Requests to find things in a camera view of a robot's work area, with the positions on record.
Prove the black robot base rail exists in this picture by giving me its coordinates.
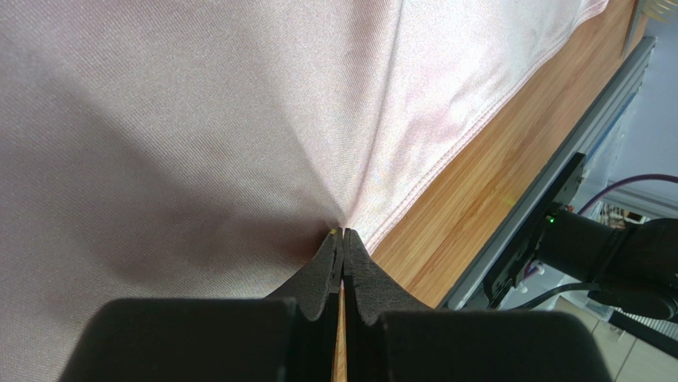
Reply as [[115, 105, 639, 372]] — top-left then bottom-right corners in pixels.
[[480, 153, 586, 309]]

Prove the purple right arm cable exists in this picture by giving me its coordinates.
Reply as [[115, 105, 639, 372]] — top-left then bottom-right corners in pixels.
[[577, 173, 678, 216]]

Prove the pink cloth napkin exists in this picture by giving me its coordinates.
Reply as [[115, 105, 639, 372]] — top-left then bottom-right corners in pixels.
[[1, 1, 607, 381]]

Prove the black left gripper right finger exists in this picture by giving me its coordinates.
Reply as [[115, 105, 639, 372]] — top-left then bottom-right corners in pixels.
[[343, 228, 432, 381]]

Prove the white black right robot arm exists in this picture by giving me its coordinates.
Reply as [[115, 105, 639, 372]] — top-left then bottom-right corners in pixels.
[[535, 211, 677, 322]]

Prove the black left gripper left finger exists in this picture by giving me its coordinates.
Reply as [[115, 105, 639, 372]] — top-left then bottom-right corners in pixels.
[[266, 228, 344, 381]]

